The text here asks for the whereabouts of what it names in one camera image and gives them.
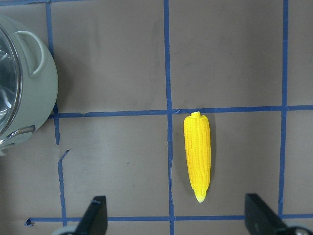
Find yellow plastic corn cob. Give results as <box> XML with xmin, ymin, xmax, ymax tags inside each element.
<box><xmin>183</xmin><ymin>112</ymin><xmax>211</xmax><ymax>203</ymax></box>

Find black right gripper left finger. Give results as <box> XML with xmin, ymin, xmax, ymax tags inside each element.
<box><xmin>74</xmin><ymin>196</ymin><xmax>108</xmax><ymax>235</ymax></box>

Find glass pot lid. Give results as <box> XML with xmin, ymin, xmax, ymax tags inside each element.
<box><xmin>0</xmin><ymin>26</ymin><xmax>22</xmax><ymax>146</ymax></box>

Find grey-green cooking pot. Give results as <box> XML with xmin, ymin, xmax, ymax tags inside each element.
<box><xmin>0</xmin><ymin>15</ymin><xmax>58</xmax><ymax>156</ymax></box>

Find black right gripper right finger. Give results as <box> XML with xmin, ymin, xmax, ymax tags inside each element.
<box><xmin>245</xmin><ymin>193</ymin><xmax>293</xmax><ymax>235</ymax></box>

